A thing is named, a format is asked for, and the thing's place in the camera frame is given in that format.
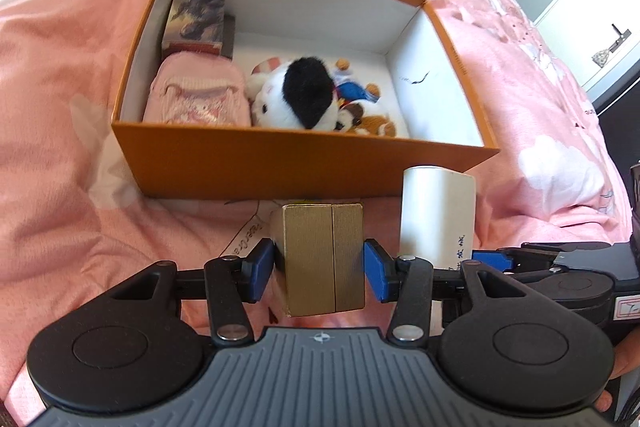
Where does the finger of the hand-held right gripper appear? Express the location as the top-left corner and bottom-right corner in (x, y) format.
(472, 246), (556, 277)

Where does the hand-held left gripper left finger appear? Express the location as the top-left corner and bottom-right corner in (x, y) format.
(107, 239), (277, 342)

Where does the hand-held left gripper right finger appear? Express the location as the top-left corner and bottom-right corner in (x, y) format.
(363, 239), (543, 342)

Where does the gold rectangular box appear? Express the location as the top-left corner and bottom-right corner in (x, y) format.
(270, 203), (367, 319)

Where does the white cylindrical cup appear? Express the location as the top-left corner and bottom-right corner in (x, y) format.
(398, 165), (477, 275)

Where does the orange cardboard box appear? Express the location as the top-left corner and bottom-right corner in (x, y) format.
(110, 0), (501, 200)

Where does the brown plush toy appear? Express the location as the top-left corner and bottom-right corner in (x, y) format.
(336, 103), (410, 138)

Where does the white and black plush toy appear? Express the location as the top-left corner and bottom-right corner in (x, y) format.
(250, 56), (346, 131)

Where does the blue and yellow duck plush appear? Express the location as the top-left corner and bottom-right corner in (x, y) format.
(330, 58), (382, 108)

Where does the picture printed card box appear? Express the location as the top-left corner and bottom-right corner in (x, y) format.
(161, 0), (227, 56)

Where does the person's right hand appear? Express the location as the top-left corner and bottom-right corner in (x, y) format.
(596, 332), (640, 413)

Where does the dark furniture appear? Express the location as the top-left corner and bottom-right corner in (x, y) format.
(587, 77), (640, 212)

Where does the pink plush pouch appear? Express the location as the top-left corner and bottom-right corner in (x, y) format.
(143, 53), (252, 128)

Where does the pink printed blanket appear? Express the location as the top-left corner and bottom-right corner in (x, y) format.
(0, 0), (636, 427)

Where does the black door handle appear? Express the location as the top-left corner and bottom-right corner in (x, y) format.
(611, 23), (632, 52)

